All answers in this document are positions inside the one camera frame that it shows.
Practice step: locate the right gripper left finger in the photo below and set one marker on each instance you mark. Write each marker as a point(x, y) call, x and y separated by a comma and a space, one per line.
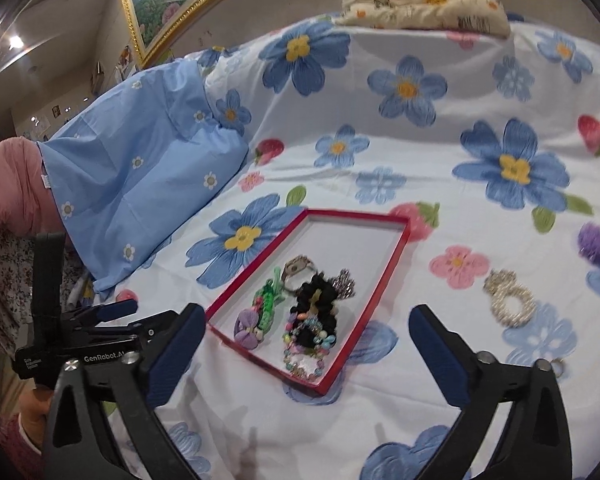
point(168, 355)

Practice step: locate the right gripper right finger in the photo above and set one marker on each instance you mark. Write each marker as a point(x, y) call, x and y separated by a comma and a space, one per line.
point(445, 354)

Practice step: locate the purple bow hair clip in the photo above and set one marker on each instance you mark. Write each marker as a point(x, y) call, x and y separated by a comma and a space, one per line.
point(247, 332)

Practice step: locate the black velvet scrunchie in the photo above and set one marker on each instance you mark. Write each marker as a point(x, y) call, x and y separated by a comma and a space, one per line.
point(313, 317)

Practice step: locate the amber yellow hair claw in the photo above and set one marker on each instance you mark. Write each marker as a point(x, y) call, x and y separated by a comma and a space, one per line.
point(315, 303)

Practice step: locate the rose gold wristwatch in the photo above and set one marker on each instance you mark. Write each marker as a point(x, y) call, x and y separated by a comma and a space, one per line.
point(295, 267)

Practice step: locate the pink sleeve forearm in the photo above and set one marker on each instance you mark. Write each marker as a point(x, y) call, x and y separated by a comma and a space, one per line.
point(27, 206)

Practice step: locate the left hand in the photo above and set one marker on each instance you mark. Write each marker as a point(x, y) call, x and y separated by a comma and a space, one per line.
point(34, 407)

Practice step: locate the red white tray box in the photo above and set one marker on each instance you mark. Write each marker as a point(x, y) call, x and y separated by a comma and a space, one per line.
point(369, 246)

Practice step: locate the blue floral pillow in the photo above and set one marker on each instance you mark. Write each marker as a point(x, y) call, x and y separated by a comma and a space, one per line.
point(129, 170)

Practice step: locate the purple flower hair clip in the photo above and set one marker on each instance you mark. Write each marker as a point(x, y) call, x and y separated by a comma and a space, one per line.
point(588, 240)

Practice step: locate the floral white bed sheet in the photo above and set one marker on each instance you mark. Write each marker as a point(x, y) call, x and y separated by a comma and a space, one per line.
point(489, 148)

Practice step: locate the cream patterned folded quilt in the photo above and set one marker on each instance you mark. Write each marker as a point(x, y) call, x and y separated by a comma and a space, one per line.
point(484, 17)

